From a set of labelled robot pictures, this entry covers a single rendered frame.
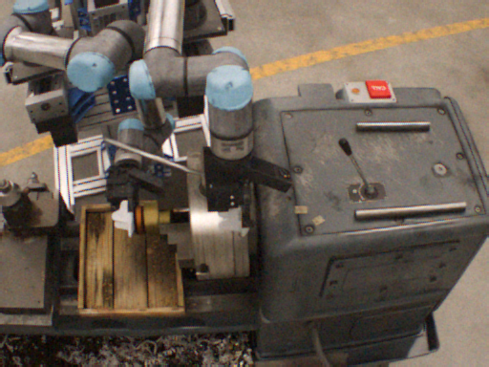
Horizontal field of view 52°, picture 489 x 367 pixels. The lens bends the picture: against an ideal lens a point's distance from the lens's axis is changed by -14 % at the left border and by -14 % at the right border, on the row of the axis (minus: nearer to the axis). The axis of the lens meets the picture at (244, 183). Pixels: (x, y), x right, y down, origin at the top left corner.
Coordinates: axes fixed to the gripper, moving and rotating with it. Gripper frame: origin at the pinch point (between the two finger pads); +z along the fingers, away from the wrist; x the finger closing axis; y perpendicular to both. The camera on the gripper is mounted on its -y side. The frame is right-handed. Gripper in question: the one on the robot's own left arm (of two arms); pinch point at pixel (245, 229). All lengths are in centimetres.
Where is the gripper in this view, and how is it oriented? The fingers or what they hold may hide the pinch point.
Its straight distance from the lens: 115.8
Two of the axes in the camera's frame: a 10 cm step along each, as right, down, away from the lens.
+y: -10.0, 0.8, -0.6
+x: 0.9, 6.4, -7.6
